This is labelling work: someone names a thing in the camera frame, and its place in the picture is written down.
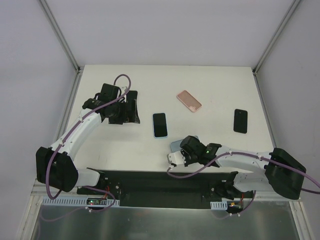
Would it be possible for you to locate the black phone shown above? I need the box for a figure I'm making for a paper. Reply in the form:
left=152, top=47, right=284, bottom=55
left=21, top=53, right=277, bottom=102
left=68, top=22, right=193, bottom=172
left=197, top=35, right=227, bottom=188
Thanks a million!
left=126, top=90, right=138, bottom=103
left=233, top=109, right=248, bottom=134

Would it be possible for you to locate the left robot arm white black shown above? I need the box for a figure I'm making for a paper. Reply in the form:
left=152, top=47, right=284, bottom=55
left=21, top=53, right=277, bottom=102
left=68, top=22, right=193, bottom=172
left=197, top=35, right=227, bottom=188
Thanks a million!
left=35, top=83, right=140, bottom=195

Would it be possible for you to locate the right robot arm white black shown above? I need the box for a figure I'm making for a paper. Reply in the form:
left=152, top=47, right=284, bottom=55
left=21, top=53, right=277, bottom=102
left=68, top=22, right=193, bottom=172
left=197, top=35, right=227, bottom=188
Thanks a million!
left=179, top=135, right=306, bottom=200

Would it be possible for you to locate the pink phone case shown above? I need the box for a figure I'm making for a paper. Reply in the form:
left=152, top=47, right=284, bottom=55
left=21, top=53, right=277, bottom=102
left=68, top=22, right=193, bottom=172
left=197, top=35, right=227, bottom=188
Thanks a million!
left=176, top=90, right=202, bottom=113

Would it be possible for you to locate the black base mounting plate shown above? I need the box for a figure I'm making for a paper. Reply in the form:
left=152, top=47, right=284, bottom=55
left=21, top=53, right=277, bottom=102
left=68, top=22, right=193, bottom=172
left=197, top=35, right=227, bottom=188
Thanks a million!
left=76, top=170, right=273, bottom=209

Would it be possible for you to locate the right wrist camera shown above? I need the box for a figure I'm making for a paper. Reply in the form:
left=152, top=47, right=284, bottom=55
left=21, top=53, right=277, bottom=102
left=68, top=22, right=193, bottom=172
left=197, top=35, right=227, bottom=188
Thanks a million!
left=167, top=150, right=186, bottom=168

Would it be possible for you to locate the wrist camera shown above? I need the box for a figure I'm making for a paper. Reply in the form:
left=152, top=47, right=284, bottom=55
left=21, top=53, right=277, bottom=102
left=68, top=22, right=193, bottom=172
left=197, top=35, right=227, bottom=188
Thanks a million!
left=120, top=86, right=128, bottom=92
left=167, top=150, right=186, bottom=168

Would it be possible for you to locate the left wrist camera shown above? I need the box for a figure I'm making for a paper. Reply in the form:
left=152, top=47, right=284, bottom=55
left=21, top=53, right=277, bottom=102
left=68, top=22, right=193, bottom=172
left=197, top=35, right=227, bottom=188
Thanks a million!
left=120, top=86, right=128, bottom=92

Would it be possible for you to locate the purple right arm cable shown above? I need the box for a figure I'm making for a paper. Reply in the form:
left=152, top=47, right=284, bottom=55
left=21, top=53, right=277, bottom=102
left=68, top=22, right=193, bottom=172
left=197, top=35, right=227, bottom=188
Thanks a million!
left=166, top=151, right=320, bottom=220

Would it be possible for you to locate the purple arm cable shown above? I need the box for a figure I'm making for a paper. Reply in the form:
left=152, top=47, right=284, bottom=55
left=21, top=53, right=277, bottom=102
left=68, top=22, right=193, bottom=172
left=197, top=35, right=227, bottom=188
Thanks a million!
left=39, top=73, right=133, bottom=222
left=166, top=151, right=320, bottom=220

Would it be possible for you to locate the right white cable duct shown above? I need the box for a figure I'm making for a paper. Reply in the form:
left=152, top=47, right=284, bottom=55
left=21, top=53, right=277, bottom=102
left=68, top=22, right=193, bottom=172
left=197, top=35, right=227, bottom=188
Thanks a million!
left=210, top=200, right=244, bottom=211

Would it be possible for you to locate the white cable duct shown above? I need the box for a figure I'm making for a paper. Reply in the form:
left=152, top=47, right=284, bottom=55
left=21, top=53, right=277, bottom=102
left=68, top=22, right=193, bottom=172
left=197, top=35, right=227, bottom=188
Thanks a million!
left=210, top=200, right=244, bottom=211
left=42, top=196, right=120, bottom=208

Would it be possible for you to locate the left aluminium frame post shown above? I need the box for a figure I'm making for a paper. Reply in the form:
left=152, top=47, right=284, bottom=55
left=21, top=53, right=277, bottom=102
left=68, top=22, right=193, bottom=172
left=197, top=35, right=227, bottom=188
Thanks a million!
left=37, top=0, right=85, bottom=75

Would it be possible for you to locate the aluminium frame post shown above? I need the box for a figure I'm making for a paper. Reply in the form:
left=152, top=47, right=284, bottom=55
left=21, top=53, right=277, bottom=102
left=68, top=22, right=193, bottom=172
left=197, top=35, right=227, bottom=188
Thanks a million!
left=37, top=0, right=85, bottom=75
left=252, top=0, right=303, bottom=75

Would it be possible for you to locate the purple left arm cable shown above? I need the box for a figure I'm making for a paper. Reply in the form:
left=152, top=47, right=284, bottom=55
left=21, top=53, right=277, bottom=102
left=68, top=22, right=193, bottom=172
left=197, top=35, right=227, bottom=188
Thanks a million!
left=39, top=73, right=133, bottom=222

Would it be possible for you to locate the left white cable duct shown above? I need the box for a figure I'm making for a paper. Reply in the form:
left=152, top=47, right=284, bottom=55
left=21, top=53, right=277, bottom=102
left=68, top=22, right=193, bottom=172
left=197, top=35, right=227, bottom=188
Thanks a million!
left=42, top=196, right=120, bottom=208

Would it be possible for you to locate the aluminium front rail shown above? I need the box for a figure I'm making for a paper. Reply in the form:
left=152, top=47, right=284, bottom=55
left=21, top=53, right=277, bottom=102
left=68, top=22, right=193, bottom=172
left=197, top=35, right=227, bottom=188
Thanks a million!
left=30, top=180, right=292, bottom=202

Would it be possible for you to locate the right aluminium frame post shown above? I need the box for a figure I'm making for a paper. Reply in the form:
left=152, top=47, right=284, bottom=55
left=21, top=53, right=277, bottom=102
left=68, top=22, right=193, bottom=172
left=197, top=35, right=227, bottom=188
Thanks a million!
left=252, top=0, right=303, bottom=75

